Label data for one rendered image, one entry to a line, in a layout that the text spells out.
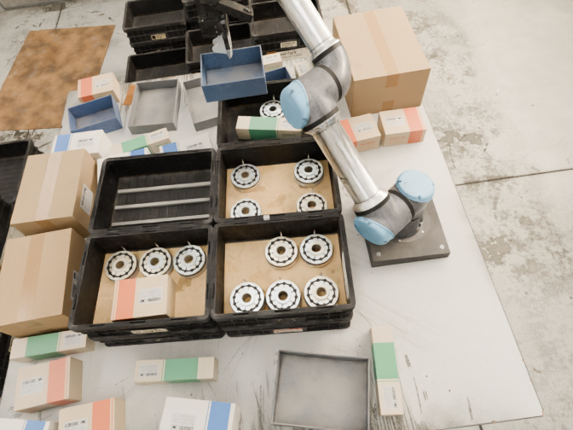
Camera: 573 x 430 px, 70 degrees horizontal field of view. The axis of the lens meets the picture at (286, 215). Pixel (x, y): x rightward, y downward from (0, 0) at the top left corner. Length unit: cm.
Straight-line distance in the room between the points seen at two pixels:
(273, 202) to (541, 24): 279
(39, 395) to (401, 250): 119
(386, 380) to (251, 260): 53
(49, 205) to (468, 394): 148
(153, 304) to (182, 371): 22
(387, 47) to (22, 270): 155
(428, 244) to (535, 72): 208
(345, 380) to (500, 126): 202
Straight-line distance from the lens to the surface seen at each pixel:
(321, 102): 112
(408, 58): 177
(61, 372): 147
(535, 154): 282
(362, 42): 183
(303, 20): 122
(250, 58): 147
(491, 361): 142
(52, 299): 146
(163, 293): 125
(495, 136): 283
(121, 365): 147
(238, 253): 132
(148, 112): 199
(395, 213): 122
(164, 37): 293
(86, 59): 371
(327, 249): 127
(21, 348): 159
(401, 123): 169
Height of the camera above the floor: 201
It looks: 60 degrees down
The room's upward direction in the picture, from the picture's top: 9 degrees counter-clockwise
